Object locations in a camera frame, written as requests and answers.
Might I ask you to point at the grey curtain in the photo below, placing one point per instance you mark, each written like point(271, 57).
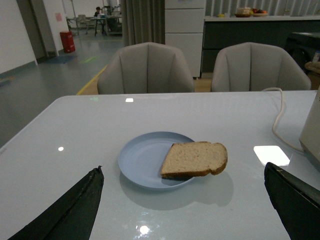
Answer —
point(143, 21)

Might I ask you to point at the black appliance at right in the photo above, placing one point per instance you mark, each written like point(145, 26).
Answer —
point(304, 47)

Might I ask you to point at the woven basket on counter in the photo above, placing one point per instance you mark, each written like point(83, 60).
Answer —
point(243, 12)

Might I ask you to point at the distant work table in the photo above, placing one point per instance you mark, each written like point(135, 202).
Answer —
point(102, 21)

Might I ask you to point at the dark grey kitchen counter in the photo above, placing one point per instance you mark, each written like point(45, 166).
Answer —
point(220, 33)

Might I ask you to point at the red box on floor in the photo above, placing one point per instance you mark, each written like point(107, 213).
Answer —
point(67, 41)

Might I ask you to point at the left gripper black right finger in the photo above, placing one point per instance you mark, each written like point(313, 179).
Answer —
point(296, 202)

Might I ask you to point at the white drawer cabinet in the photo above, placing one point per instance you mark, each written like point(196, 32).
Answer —
point(184, 29)

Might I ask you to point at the pink paper on wall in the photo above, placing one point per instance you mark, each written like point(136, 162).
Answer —
point(58, 16)

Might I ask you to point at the light blue round plate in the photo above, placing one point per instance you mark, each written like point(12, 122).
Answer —
point(141, 159)

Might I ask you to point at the grey armchair on right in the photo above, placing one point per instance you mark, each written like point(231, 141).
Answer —
point(254, 67)

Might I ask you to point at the cream two-slot toaster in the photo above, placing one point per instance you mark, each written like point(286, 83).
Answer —
point(310, 135)

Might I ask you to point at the brown bread slice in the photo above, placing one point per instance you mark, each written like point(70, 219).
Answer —
point(194, 159)

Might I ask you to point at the grey armchair on left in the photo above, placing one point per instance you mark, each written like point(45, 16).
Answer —
point(146, 68)

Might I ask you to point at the fruit bowl on counter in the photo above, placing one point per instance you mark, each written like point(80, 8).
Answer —
point(259, 13)

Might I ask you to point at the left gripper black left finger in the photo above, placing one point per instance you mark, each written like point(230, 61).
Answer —
point(72, 216)

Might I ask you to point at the seated person far away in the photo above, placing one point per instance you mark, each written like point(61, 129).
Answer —
point(97, 13)

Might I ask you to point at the grey armchair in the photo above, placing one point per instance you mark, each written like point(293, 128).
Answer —
point(146, 68)
point(254, 67)

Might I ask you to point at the beige sofa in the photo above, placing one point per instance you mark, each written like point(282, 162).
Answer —
point(313, 74)

